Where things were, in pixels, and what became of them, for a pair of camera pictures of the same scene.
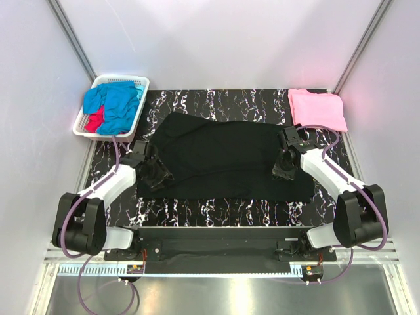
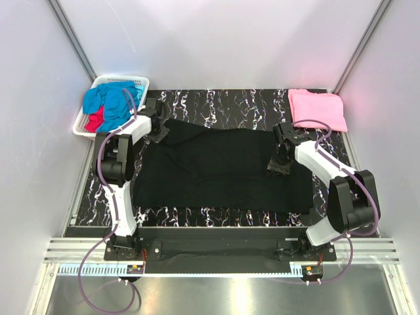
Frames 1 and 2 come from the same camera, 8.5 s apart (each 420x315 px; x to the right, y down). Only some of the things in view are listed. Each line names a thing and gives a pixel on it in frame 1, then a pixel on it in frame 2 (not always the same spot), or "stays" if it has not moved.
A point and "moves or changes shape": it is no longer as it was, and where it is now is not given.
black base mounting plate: (221, 249) stays
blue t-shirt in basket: (120, 101) stays
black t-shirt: (215, 159) moves or changes shape
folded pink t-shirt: (309, 108) stays
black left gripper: (155, 184) -> (159, 137)
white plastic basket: (141, 81) stays
